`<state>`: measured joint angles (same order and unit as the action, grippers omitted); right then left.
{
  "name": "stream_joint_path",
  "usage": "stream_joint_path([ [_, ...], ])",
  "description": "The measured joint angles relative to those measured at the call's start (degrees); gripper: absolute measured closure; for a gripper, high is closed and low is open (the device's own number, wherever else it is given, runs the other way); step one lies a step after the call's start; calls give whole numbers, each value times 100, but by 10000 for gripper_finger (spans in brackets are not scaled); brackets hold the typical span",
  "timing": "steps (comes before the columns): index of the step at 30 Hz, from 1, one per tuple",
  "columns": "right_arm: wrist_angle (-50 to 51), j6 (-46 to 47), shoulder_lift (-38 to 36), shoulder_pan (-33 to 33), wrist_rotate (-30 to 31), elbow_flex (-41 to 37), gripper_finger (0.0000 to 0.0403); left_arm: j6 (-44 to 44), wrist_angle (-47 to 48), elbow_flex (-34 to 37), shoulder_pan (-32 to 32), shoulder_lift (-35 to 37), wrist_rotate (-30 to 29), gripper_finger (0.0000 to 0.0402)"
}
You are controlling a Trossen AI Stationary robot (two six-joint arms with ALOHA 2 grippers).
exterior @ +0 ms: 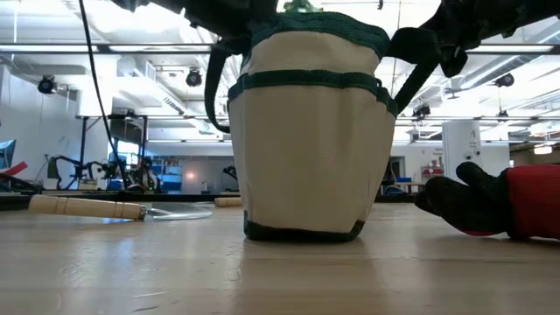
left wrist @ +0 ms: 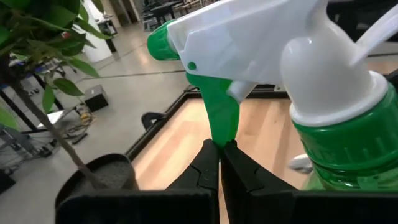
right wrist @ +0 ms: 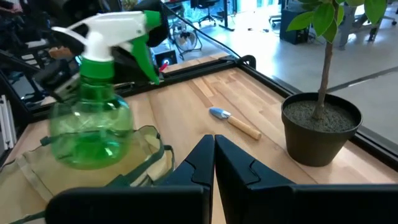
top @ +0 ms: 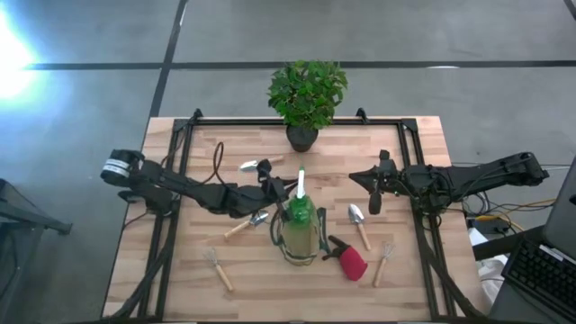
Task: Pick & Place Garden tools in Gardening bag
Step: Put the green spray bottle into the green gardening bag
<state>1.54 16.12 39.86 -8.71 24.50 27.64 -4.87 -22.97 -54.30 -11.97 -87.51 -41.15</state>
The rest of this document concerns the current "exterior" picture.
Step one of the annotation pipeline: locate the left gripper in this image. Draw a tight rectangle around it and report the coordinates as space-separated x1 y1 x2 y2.
109 0 281 40

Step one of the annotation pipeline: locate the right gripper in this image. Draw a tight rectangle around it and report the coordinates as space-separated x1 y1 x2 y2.
421 0 560 79

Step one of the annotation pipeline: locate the beige gardening bag green trim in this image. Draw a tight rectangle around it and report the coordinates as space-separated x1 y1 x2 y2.
204 10 443 244

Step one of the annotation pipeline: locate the black and red garden glove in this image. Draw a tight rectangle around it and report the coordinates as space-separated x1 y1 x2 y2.
414 161 560 242

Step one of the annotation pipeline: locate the green potted plant black pot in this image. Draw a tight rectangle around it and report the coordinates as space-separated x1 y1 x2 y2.
283 0 324 13

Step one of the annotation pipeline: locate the white column with devices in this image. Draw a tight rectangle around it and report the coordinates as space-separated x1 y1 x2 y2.
441 120 483 185

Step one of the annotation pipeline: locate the red storage shelf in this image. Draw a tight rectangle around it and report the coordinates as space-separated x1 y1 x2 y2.
421 164 445 179

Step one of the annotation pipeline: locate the blue storage shelf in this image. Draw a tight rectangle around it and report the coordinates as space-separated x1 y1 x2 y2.
160 157 184 193

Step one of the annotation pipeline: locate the black background robot workstation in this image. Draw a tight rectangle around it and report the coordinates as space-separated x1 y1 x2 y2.
45 114 161 193

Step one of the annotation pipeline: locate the blue computer monitor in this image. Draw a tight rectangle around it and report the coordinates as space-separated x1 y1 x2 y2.
0 138 18 171

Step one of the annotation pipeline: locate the black hanging cable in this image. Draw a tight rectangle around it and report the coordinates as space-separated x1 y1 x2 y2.
77 0 130 190

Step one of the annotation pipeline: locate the black aluminium table frame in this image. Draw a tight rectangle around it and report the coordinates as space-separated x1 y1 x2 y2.
0 191 421 213

